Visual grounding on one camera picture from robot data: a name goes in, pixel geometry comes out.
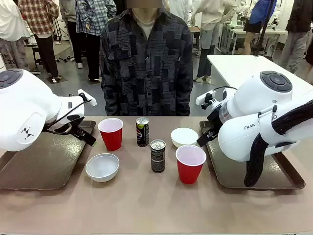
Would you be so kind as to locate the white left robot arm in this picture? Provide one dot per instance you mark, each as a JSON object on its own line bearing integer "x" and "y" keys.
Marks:
{"x": 24, "y": 110}

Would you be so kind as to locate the black tripod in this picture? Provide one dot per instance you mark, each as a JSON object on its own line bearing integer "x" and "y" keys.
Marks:
{"x": 59, "y": 31}

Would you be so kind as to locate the black can green rim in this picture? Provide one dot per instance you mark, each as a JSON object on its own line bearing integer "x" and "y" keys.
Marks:
{"x": 142, "y": 134}

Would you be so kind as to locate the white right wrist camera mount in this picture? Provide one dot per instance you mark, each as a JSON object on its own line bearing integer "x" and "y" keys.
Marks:
{"x": 201, "y": 98}

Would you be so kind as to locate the person's left forearm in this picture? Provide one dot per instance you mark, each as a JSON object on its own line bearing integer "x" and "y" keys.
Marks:
{"x": 184, "y": 98}

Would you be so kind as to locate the black vertical pole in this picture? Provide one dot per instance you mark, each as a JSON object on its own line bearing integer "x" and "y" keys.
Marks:
{"x": 263, "y": 34}

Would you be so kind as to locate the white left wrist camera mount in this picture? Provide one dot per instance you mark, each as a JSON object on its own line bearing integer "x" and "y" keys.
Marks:
{"x": 86, "y": 98}

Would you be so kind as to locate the brown plastic tray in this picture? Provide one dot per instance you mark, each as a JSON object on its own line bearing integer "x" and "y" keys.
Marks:
{"x": 230, "y": 171}
{"x": 49, "y": 166}

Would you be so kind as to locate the bystander in white apron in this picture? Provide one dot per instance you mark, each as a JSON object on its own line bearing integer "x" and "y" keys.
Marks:
{"x": 207, "y": 14}

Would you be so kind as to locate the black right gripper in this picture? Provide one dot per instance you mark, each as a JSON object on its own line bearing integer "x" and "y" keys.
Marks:
{"x": 214, "y": 122}

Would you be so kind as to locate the white bowl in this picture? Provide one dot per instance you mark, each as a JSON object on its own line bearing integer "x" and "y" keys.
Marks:
{"x": 182, "y": 138}
{"x": 102, "y": 169}

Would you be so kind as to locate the red plastic cup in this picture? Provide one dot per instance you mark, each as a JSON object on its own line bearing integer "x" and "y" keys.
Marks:
{"x": 111, "y": 139}
{"x": 189, "y": 171}

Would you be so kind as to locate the bystander in blue top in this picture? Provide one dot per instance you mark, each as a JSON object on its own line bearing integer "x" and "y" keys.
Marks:
{"x": 264, "y": 9}

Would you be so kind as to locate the person's right forearm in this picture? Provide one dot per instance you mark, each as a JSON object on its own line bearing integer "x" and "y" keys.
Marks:
{"x": 108, "y": 98}

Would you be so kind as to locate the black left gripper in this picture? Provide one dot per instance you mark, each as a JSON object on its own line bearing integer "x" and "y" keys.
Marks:
{"x": 78, "y": 131}

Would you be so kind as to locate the white background desk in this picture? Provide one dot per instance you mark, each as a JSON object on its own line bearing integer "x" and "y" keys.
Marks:
{"x": 237, "y": 31}

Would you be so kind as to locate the white background table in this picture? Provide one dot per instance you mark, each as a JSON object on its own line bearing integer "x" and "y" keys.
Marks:
{"x": 232, "y": 71}

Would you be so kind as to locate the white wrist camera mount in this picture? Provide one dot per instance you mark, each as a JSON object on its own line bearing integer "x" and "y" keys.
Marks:
{"x": 86, "y": 98}
{"x": 201, "y": 98}

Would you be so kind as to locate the bystander in blue plaid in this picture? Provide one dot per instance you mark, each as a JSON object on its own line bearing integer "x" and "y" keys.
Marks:
{"x": 90, "y": 17}

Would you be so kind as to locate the person in patchwork shirt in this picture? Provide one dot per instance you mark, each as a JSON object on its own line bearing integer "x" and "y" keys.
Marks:
{"x": 146, "y": 73}

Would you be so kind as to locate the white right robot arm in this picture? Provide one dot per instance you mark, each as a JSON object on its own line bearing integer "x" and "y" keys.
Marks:
{"x": 244, "y": 137}

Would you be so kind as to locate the bystander in white clothes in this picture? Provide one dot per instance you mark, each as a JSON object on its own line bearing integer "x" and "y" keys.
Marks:
{"x": 9, "y": 22}

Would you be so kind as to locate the bystander in red plaid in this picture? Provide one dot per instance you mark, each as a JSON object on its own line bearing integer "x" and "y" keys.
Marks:
{"x": 36, "y": 14}

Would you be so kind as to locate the bystander in grey top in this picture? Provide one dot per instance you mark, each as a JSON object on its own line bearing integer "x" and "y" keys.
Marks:
{"x": 73, "y": 36}

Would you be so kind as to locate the black can silver lid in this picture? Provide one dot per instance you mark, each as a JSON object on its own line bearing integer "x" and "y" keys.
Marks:
{"x": 158, "y": 159}

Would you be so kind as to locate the bystander in dark jacket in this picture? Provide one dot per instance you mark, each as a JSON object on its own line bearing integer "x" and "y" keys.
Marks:
{"x": 300, "y": 14}

